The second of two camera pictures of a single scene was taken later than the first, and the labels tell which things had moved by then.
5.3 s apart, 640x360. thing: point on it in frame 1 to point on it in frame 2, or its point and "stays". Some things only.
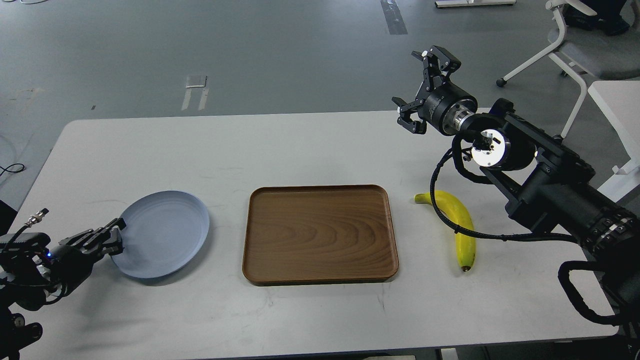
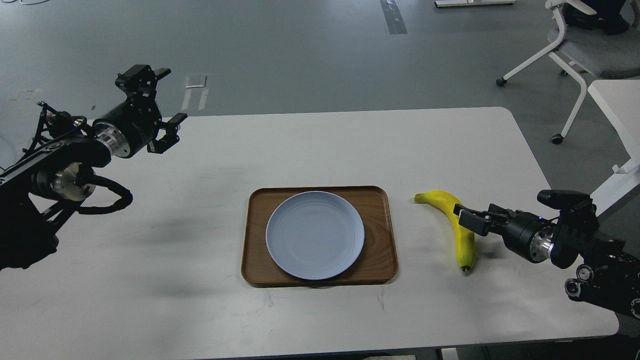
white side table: (619, 101) stays
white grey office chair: (583, 54) stays
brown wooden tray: (319, 234) stays
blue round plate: (165, 231) to (315, 235)
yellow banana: (458, 212) stays
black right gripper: (445, 105) to (530, 236)
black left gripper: (71, 266) to (131, 125)
